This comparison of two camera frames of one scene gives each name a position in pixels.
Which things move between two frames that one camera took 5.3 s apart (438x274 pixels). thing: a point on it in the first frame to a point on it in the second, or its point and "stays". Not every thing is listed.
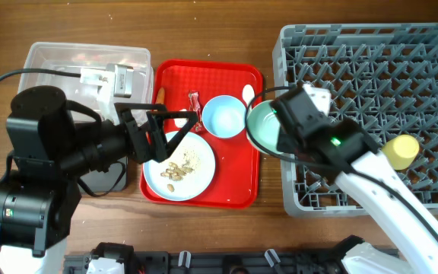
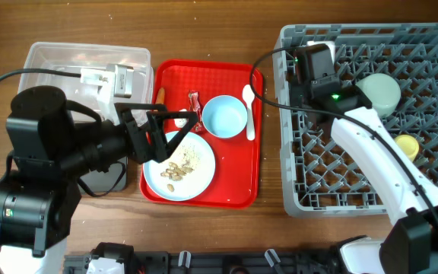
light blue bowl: x=224 y=116 stays
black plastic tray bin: x=100 y=183 stays
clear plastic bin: x=70 y=59 stays
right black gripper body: x=285 y=142 to x=315 y=85
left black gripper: x=158 y=148 stays
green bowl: x=264 y=124 to x=382 y=90
